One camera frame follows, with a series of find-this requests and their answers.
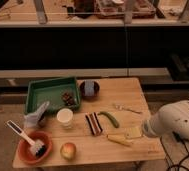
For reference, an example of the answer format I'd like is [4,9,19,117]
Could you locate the yellow banana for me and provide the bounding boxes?
[107,135,132,146]

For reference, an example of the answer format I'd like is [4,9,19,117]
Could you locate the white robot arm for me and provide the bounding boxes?
[139,100,189,139]

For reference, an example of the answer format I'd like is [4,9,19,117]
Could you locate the purple bowl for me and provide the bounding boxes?
[80,80,100,100]

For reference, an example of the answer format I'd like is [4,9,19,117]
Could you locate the orange bowl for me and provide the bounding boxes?
[17,131,53,165]

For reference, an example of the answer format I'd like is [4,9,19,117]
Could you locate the silver fork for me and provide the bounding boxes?
[113,104,142,114]

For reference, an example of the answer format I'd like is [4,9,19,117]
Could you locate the green cucumber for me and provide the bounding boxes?
[98,111,120,128]

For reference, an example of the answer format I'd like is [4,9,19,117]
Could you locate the light blue sponge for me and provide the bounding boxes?
[84,80,94,96]

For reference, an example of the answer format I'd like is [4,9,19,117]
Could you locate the red yellow apple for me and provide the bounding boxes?
[60,142,76,160]

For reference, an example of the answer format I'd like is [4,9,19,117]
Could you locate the white cup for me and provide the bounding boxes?
[57,108,73,128]

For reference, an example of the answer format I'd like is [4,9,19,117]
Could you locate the brown grapes cluster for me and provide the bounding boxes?
[62,92,75,106]

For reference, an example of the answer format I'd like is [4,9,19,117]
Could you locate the white dish brush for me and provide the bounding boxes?
[7,120,46,157]

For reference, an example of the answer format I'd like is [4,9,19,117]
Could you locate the clear plastic bag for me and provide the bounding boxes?
[24,101,50,128]

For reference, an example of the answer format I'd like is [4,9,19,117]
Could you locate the green plastic tray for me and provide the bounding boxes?
[25,77,81,114]

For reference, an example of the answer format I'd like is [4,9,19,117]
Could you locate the black cables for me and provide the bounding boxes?
[159,131,189,171]

